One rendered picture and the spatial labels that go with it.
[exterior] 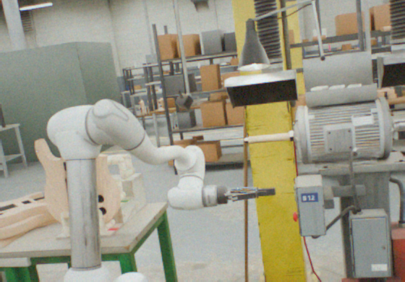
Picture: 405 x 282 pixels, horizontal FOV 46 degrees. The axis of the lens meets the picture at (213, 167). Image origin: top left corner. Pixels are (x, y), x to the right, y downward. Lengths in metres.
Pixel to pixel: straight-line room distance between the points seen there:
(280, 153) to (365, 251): 1.16
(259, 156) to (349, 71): 1.08
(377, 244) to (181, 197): 0.81
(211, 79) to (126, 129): 5.51
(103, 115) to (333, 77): 1.06
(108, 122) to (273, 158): 1.68
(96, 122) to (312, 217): 0.86
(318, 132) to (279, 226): 1.28
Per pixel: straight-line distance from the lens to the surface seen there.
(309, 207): 1.84
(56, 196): 2.26
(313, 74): 2.16
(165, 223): 2.50
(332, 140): 1.99
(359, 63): 2.17
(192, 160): 2.00
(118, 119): 1.54
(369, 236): 2.05
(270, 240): 3.22
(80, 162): 1.65
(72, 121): 1.64
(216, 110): 7.01
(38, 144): 2.24
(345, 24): 6.76
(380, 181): 2.09
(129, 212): 2.34
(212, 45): 6.94
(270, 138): 2.11
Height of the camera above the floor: 1.62
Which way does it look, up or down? 13 degrees down
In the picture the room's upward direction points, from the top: 8 degrees counter-clockwise
